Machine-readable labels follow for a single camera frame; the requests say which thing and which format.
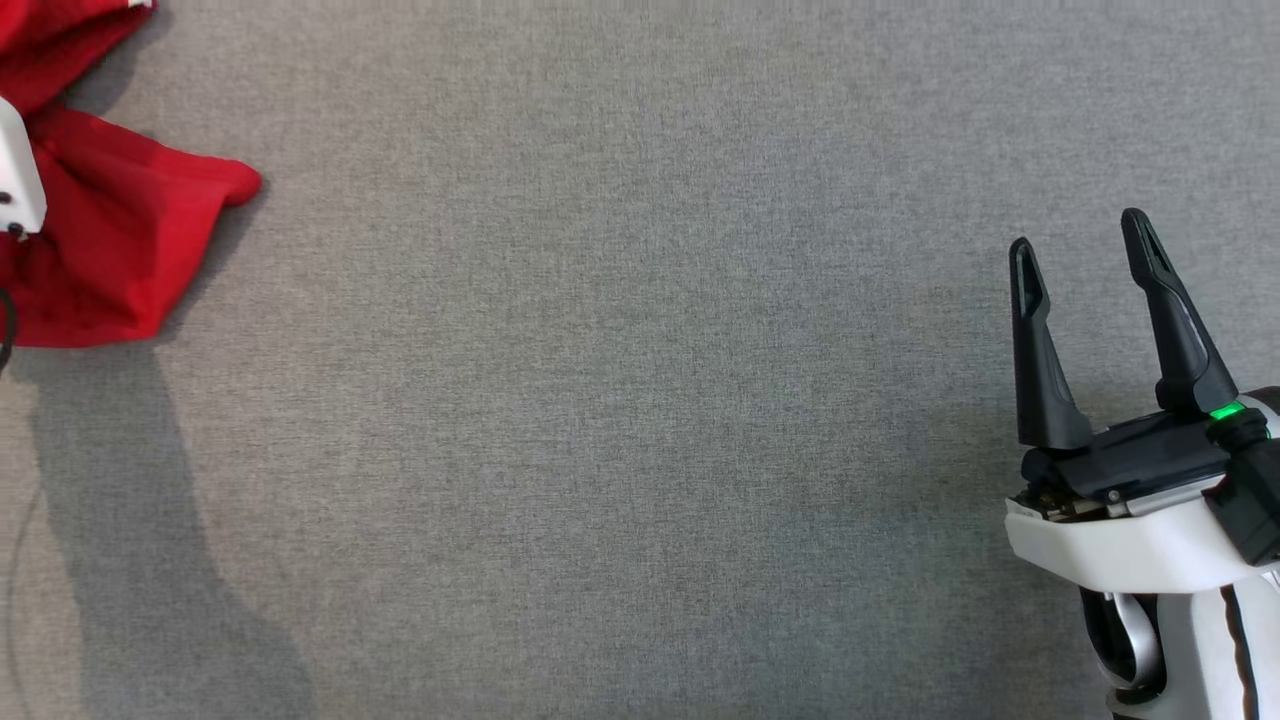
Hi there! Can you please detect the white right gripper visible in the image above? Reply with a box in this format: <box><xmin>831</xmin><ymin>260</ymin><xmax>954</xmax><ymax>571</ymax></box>
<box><xmin>1004</xmin><ymin>208</ymin><xmax>1280</xmax><ymax>596</ymax></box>

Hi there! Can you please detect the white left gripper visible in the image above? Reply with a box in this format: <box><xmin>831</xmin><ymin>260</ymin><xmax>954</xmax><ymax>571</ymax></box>
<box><xmin>0</xmin><ymin>97</ymin><xmax>48</xmax><ymax>241</ymax></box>

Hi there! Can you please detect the red garment with white stripes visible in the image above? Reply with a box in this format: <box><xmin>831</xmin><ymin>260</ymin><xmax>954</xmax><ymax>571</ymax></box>
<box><xmin>0</xmin><ymin>0</ymin><xmax>264</xmax><ymax>349</ymax></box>

